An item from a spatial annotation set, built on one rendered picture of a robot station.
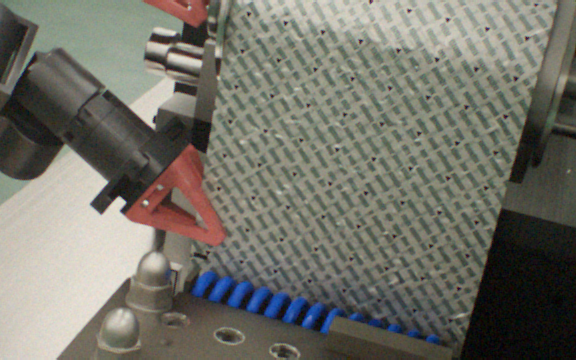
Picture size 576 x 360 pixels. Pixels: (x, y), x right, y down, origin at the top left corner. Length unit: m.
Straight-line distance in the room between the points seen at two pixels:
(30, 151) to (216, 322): 0.22
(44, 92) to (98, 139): 0.06
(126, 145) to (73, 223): 0.40
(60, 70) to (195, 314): 0.22
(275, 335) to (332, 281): 0.07
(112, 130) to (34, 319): 0.27
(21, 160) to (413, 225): 0.33
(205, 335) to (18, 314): 0.30
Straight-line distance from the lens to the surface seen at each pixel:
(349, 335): 0.90
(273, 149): 0.93
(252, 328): 0.92
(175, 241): 1.07
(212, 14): 0.94
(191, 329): 0.91
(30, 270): 1.23
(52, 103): 0.95
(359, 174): 0.92
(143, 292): 0.91
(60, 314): 1.16
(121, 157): 0.94
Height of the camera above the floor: 1.49
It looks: 23 degrees down
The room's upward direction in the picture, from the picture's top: 11 degrees clockwise
